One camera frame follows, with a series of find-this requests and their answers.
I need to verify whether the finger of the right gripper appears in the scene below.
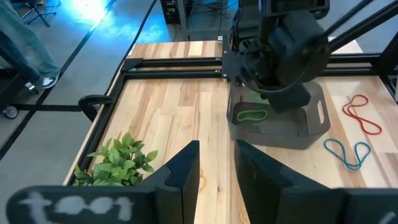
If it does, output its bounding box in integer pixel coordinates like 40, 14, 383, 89
267, 83, 312, 113

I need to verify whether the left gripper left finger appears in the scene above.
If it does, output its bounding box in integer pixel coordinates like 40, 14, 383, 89
138, 140, 200, 224

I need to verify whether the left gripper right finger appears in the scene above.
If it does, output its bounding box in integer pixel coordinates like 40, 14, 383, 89
235, 139, 346, 224

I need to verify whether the yellow rubber band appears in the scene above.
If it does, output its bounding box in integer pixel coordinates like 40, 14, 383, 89
198, 169, 208, 193
238, 207, 249, 224

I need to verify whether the grey translucent plastic bin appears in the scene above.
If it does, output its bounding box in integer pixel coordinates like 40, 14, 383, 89
226, 81, 331, 151

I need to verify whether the green rubber band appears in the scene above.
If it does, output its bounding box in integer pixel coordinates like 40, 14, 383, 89
236, 109, 269, 123

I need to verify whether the red rubber band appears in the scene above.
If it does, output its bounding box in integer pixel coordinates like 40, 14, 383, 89
341, 94, 383, 136

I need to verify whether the teal rubber band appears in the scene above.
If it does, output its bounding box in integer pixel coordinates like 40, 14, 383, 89
323, 138, 373, 171

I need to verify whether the small green potted plant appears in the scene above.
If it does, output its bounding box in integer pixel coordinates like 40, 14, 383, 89
73, 132, 159, 187

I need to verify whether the dark metal desk base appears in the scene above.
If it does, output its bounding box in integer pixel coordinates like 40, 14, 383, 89
178, 0, 240, 42

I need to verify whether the black clamp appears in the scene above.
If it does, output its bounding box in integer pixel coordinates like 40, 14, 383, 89
77, 94, 114, 123

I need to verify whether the black computer tower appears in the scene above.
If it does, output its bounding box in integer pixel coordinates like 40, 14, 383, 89
160, 0, 182, 25

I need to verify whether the black wheeled cart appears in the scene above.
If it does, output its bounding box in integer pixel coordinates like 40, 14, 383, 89
0, 46, 41, 119

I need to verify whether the person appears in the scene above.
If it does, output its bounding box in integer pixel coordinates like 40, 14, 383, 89
0, 0, 60, 90

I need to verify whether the black tripod stand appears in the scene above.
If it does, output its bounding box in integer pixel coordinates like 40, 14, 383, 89
18, 0, 62, 28

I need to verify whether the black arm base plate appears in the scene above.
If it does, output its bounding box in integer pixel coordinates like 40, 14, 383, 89
221, 36, 265, 87

